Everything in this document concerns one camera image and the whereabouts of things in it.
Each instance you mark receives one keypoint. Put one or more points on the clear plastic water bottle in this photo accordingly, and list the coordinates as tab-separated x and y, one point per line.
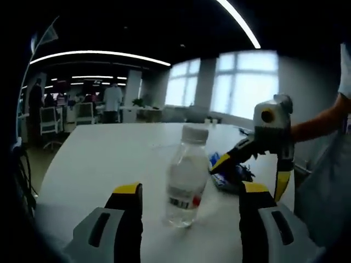
186	170

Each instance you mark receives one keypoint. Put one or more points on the narrow window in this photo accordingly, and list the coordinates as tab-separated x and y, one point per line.
181	85

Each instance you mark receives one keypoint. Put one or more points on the white table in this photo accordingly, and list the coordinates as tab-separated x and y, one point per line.
109	153

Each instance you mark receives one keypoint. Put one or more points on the white office chair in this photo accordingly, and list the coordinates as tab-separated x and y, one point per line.
50	120
85	113

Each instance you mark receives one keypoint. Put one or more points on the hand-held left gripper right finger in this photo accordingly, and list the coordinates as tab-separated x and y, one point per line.
268	241

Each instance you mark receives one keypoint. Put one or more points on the white low cabinet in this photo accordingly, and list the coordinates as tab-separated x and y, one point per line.
142	113

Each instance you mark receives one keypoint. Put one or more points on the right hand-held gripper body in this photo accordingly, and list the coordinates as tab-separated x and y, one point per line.
274	131

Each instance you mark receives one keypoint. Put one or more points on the curved ceiling light strip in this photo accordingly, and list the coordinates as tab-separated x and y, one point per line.
241	19

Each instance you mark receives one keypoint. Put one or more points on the long ceiling light strip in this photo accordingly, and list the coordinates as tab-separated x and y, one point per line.
101	52

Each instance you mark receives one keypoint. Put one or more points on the person's light shirt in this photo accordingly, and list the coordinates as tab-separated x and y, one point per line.
329	178

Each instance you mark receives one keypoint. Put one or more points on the white wet wipes pack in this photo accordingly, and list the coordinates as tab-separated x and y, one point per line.
225	186

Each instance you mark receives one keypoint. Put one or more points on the wide window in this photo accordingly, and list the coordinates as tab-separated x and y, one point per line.
246	85

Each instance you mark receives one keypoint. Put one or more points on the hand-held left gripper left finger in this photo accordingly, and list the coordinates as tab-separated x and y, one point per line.
85	235

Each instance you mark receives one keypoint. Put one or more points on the green potted plant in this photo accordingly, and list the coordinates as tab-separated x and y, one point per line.
138	102

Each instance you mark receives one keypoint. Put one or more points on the blue tissue packet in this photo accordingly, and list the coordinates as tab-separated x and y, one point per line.
233	171

